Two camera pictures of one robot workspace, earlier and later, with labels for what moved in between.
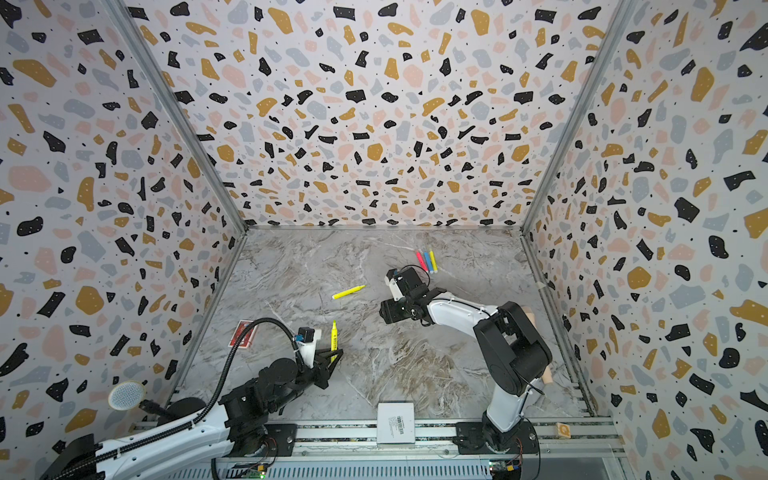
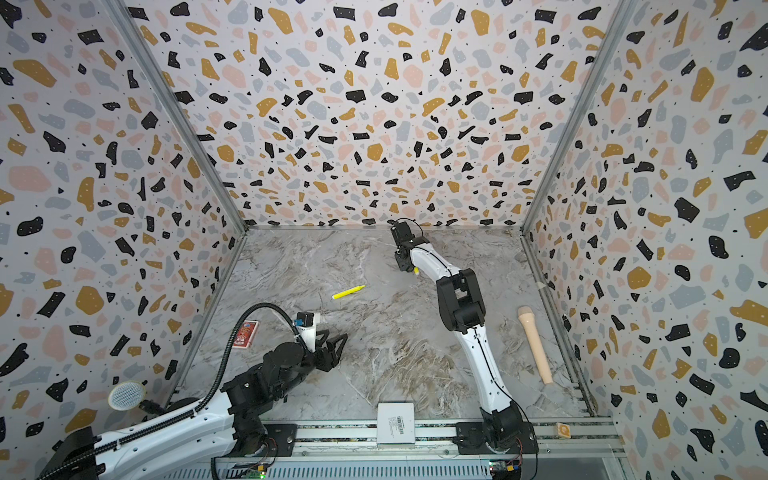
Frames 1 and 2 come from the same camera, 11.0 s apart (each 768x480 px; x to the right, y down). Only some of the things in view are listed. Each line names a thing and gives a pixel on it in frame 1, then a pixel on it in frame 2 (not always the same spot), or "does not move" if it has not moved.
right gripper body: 395,308 → 405,238
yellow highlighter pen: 348,292 does not move
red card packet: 248,337 does not move
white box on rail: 395,423 does not move
